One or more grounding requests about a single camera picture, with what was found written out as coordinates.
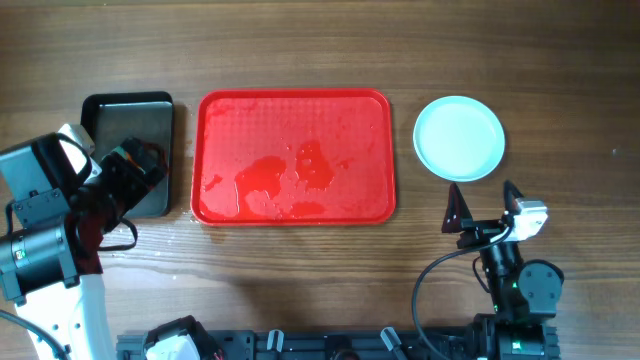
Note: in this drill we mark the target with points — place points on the orange green sponge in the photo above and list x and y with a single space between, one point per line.
147 157

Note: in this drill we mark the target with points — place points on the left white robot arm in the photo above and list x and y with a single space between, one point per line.
50 267

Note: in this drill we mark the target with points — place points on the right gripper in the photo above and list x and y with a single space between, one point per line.
480 230

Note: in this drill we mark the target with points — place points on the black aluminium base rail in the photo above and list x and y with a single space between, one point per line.
367 345

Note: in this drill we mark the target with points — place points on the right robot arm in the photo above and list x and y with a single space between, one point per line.
525 294

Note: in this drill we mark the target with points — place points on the red plastic tray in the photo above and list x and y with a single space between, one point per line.
291 157

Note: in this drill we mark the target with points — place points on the light blue plate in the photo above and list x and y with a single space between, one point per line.
459 139

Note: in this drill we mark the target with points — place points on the black water tray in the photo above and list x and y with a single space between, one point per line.
110 118

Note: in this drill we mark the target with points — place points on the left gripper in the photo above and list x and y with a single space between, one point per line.
132 167

